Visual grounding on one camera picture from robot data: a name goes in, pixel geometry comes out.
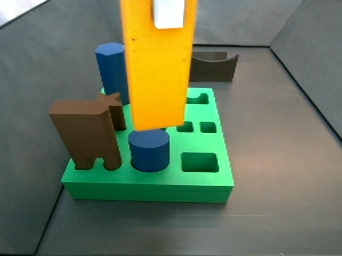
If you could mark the brown arch block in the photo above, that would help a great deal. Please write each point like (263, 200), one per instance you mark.
(84, 126)

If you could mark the tall blue hexagonal peg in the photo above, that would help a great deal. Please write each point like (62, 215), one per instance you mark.
(110, 62)

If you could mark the brown star peg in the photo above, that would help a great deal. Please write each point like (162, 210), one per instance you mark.
(112, 102)

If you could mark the yellow rectangular block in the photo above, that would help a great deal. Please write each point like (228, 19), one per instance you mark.
(157, 61)

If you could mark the short blue cylinder peg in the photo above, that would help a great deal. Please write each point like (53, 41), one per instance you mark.
(149, 150)

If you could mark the black curved holder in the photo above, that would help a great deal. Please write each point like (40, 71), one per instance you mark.
(212, 67)

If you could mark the green shape sorting board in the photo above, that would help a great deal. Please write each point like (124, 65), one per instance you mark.
(197, 175)

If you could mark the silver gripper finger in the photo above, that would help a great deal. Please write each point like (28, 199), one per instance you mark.
(168, 13)

